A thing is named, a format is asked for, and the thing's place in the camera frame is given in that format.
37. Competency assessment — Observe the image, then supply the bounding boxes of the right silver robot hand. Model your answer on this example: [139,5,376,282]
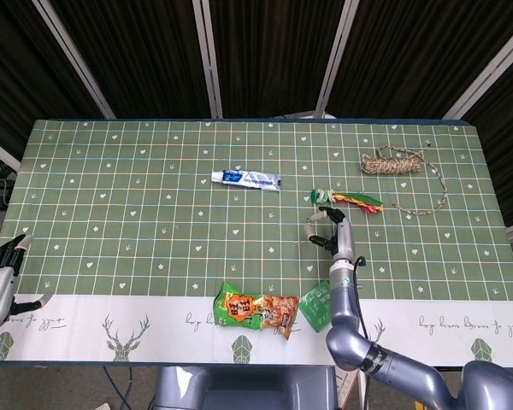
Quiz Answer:
[303,206,356,261]

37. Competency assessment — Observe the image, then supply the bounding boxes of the colourful feather shuttlecock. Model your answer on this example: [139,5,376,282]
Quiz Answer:
[310,188,385,214]

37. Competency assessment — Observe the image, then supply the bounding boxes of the green tea packet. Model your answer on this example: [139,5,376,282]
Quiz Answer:
[298,279,335,334]

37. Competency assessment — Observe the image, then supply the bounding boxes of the blue white toothpaste tube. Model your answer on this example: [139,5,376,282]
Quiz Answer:
[210,169,283,193]

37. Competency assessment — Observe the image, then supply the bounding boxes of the orange green snack bag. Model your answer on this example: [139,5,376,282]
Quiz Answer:
[212,281,301,342]

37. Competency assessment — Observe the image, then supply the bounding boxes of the green grid tablecloth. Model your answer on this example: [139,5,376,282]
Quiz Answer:
[0,119,513,365]

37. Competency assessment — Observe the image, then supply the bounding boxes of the grey robot torso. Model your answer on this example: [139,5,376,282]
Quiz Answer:
[152,364,339,410]

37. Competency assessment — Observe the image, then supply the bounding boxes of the dark ribbed screen panel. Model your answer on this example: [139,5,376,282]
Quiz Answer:
[464,45,513,228]
[327,0,513,120]
[50,0,213,120]
[209,0,347,119]
[0,0,106,167]

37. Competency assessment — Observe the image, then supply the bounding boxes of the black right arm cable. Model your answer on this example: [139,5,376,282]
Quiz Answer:
[351,255,369,345]

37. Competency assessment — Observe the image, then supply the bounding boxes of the beige braided rope bundle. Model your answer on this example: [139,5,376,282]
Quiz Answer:
[359,140,451,216]

